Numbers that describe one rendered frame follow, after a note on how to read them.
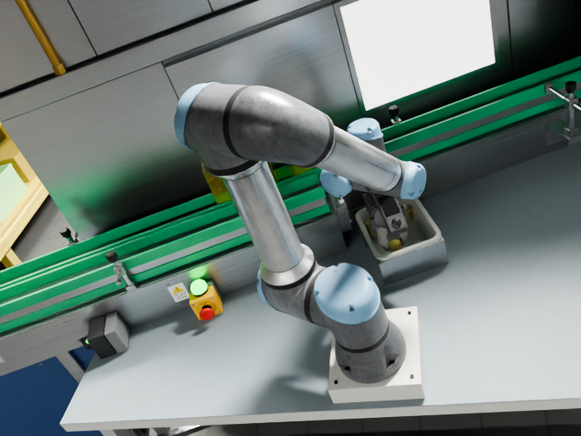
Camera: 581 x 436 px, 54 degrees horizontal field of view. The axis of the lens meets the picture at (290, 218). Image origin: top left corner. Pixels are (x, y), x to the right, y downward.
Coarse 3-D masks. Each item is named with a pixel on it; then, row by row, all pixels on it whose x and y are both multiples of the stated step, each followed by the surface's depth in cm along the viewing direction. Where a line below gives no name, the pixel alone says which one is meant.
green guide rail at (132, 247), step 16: (304, 176) 155; (288, 192) 156; (224, 208) 155; (176, 224) 156; (192, 224) 156; (208, 224) 157; (144, 240) 156; (160, 240) 157; (96, 256) 156; (128, 256) 158; (48, 272) 156; (64, 272) 157; (80, 272) 159; (16, 288) 157; (32, 288) 158; (0, 304) 159
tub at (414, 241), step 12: (420, 204) 151; (360, 216) 156; (420, 216) 151; (420, 228) 154; (432, 228) 143; (372, 240) 156; (408, 240) 152; (420, 240) 150; (432, 240) 139; (372, 252) 143; (384, 252) 151; (396, 252) 139; (408, 252) 139
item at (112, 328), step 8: (112, 312) 155; (96, 320) 155; (104, 320) 154; (112, 320) 153; (120, 320) 156; (96, 328) 152; (104, 328) 152; (112, 328) 150; (120, 328) 154; (128, 328) 159; (88, 336) 151; (96, 336) 150; (104, 336) 150; (112, 336) 150; (120, 336) 152; (128, 336) 157; (96, 344) 151; (104, 344) 151; (112, 344) 152; (120, 344) 152; (128, 344) 155; (96, 352) 152; (104, 352) 153; (112, 352) 153
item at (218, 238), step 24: (312, 192) 148; (312, 216) 153; (192, 240) 150; (216, 240) 152; (240, 240) 153; (144, 264) 152; (168, 264) 153; (48, 288) 150; (72, 288) 151; (96, 288) 153; (0, 312) 152; (24, 312) 153; (48, 312) 154
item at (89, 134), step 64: (0, 0) 137; (64, 0) 139; (128, 0) 142; (192, 0) 145; (256, 0) 145; (320, 0) 148; (512, 0) 160; (576, 0) 163; (0, 64) 145; (64, 64) 148; (128, 64) 148; (512, 64) 171; (64, 128) 157; (128, 128) 160; (64, 192) 167; (128, 192) 171; (192, 192) 175
